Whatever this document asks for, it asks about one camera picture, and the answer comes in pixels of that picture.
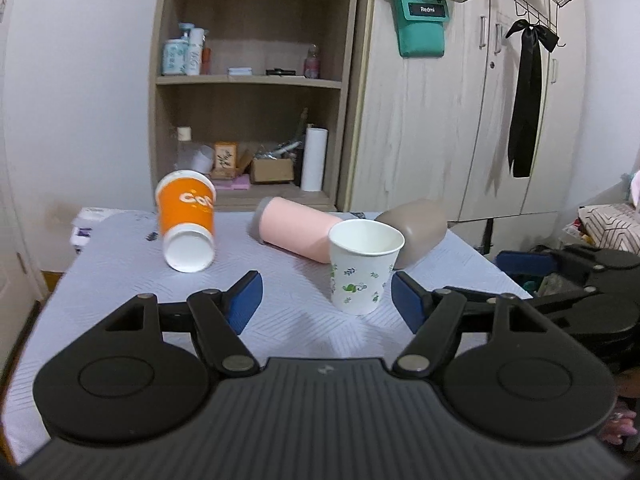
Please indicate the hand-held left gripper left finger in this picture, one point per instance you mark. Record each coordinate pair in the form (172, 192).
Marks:
(245, 301)

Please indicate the patterned pillow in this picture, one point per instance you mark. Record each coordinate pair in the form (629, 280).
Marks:
(612, 227)

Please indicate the brown cardboard box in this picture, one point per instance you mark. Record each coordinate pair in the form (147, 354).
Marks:
(272, 171)

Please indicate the white packet with purple print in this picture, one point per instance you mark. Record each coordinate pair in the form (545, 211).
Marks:
(85, 230)

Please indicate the taupe plastic cup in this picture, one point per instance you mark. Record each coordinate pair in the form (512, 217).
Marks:
(420, 225)

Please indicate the white paper roll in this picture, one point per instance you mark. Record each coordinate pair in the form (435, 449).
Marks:
(314, 160)

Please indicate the clear bottle with beige cap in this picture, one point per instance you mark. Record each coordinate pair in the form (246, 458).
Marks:
(184, 147)

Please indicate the pink floral cloth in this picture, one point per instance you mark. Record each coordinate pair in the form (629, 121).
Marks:
(625, 420)

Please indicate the teal pouch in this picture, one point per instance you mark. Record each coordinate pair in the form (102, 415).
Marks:
(420, 35)

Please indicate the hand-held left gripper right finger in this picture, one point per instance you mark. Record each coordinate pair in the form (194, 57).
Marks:
(407, 305)

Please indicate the yellow carton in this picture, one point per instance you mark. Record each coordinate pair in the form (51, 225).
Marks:
(226, 160)

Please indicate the pink flat box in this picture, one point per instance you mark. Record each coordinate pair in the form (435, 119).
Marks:
(232, 183)

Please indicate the black ribbon bow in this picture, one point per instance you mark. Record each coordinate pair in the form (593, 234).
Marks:
(527, 95)

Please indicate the pink small bottle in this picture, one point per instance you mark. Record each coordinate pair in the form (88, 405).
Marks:
(312, 65)

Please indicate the wooden bookshelf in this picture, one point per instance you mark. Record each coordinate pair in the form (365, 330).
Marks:
(255, 110)

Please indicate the pink cup with grey lid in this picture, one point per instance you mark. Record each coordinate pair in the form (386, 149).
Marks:
(295, 230)

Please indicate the white leaf-print paper cup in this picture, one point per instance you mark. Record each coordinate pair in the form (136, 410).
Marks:
(362, 275)

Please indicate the flat white box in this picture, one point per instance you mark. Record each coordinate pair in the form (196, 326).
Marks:
(240, 71)

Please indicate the wooden wardrobe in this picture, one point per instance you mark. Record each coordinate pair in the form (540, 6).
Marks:
(425, 135)

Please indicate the orange paper cup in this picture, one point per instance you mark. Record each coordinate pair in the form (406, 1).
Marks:
(185, 210)

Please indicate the flat black object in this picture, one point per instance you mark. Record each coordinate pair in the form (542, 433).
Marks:
(280, 72)

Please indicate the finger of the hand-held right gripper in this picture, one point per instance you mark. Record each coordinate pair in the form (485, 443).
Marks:
(565, 299)
(522, 264)

